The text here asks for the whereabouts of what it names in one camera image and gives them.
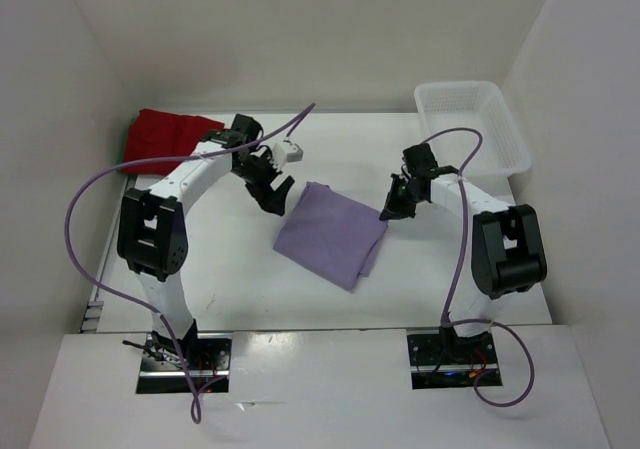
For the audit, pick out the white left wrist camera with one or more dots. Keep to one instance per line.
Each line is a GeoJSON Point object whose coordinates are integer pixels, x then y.
{"type": "Point", "coordinates": [286, 152]}

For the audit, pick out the white plastic bin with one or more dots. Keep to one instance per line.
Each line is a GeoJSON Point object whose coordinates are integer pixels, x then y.
{"type": "Point", "coordinates": [478, 105]}

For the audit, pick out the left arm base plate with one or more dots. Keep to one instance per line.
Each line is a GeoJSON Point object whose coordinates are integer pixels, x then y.
{"type": "Point", "coordinates": [160, 370]}

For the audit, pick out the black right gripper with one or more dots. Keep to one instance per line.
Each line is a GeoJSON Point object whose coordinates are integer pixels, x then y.
{"type": "Point", "coordinates": [393, 209]}

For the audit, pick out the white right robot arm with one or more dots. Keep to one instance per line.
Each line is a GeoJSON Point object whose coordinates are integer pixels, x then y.
{"type": "Point", "coordinates": [501, 250]}

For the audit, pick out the green t shirt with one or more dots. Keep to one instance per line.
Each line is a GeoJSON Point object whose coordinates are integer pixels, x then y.
{"type": "Point", "coordinates": [123, 141]}

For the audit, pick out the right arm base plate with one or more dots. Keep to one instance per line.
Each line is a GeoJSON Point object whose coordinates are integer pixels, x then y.
{"type": "Point", "coordinates": [445, 360]}

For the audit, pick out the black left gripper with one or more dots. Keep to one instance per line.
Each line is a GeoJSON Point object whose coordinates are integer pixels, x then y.
{"type": "Point", "coordinates": [274, 201]}

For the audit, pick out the lavender t shirt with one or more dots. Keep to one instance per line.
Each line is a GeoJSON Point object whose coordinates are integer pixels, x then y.
{"type": "Point", "coordinates": [332, 236]}

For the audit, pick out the red t shirt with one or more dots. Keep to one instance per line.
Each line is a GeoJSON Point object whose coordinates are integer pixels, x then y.
{"type": "Point", "coordinates": [156, 134]}

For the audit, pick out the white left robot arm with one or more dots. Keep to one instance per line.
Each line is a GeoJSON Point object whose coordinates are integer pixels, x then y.
{"type": "Point", "coordinates": [152, 234]}

